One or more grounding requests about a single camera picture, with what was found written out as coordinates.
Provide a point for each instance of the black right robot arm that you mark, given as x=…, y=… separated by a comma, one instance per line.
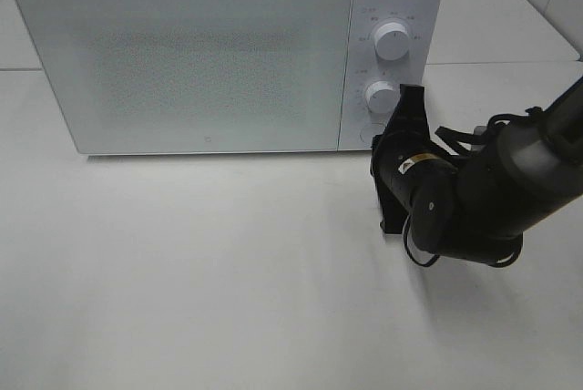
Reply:
x=471, y=196

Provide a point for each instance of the round white door button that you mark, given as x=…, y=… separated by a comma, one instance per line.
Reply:
x=370, y=131

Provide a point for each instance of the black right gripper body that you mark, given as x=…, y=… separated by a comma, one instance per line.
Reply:
x=399, y=160

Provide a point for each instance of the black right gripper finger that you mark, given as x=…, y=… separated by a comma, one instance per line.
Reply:
x=393, y=212
x=410, y=110

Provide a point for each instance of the white microwave door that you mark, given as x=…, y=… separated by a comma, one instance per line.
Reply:
x=192, y=76

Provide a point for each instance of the white dial knob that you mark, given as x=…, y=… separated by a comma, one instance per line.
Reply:
x=391, y=40
x=381, y=97

